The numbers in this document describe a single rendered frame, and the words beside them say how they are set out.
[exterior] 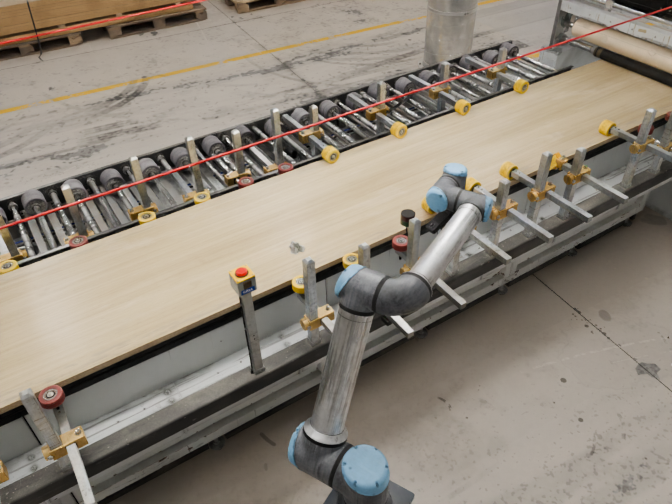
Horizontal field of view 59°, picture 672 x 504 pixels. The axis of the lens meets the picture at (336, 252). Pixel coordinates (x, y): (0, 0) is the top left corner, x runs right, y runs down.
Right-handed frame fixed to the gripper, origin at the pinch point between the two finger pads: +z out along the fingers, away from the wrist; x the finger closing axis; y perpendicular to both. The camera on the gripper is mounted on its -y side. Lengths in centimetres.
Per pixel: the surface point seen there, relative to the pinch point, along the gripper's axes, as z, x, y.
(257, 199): 10, 85, -44
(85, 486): 19, -15, -154
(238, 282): -21, 3, -87
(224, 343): 31, 27, -90
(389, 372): 100, 20, -7
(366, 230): 10.3, 35.5, -13.3
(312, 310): 10, 5, -59
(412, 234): -5.2, 7.0, -10.3
